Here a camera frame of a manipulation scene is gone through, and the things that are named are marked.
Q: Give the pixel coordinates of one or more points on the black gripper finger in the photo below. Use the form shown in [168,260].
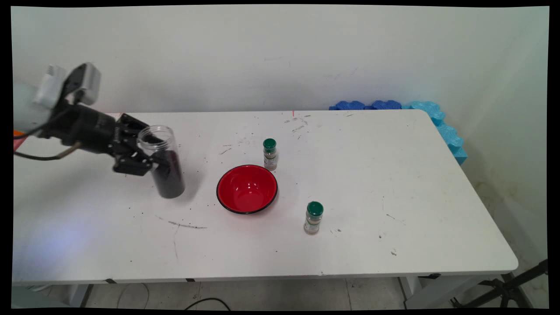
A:
[129,124]
[131,164]

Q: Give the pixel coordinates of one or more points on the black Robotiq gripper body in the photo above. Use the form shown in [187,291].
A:
[87,129]

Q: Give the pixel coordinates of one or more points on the clear jar with dark grains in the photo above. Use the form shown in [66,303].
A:
[170,179]

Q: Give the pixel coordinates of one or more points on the orange foam block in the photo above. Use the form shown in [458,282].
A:
[17,132]

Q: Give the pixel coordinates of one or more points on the pink foam block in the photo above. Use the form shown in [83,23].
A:
[17,144]

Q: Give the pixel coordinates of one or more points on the red bowl with black rim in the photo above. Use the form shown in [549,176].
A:
[247,190]

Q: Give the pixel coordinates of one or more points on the green-capped spice bottle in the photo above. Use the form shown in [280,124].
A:
[270,153]
[313,218]

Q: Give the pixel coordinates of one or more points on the dark blue foam piece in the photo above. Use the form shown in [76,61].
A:
[348,105]
[386,104]

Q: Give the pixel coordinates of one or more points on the light blue foam mat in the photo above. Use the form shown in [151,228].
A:
[444,127]

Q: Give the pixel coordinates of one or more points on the black tripod stand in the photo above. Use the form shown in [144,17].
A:
[503,288]

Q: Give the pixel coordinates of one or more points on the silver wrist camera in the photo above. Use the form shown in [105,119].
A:
[89,83]

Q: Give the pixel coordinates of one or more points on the white table leg frame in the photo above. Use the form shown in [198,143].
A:
[433,291]

